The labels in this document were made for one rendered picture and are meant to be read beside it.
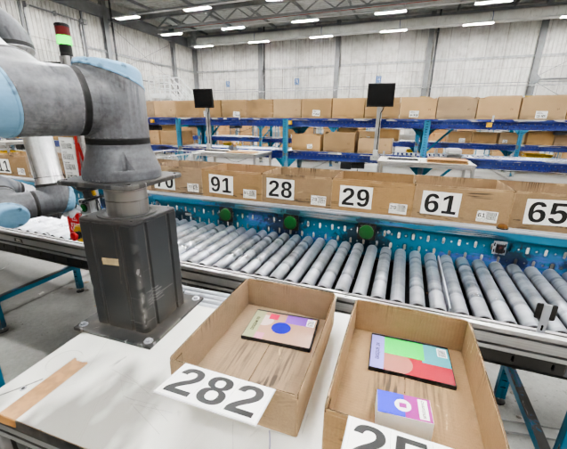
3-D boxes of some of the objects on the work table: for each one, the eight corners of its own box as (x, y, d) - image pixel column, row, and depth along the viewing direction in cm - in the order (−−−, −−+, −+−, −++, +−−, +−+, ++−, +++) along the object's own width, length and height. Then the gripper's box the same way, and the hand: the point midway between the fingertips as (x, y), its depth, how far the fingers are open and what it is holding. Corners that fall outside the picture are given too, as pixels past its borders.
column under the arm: (149, 350, 82) (132, 230, 72) (74, 330, 89) (48, 218, 79) (203, 299, 105) (196, 203, 95) (140, 287, 113) (126, 196, 103)
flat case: (310, 354, 81) (310, 348, 80) (240, 339, 85) (240, 335, 85) (319, 322, 93) (319, 318, 92) (257, 312, 98) (257, 307, 97)
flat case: (456, 392, 69) (457, 387, 69) (367, 371, 75) (368, 365, 75) (447, 352, 82) (448, 346, 81) (370, 336, 87) (371, 331, 87)
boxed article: (374, 405, 66) (376, 388, 65) (426, 417, 63) (430, 399, 62) (374, 428, 61) (376, 411, 59) (431, 443, 58) (434, 424, 57)
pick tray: (319, 451, 57) (322, 408, 54) (352, 328, 91) (355, 297, 88) (502, 518, 48) (518, 470, 45) (463, 353, 82) (470, 320, 79)
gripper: (16, 209, 118) (69, 223, 138) (33, 212, 115) (85, 225, 134) (24, 187, 119) (75, 204, 139) (40, 190, 116) (90, 206, 136)
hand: (79, 207), depth 136 cm, fingers closed
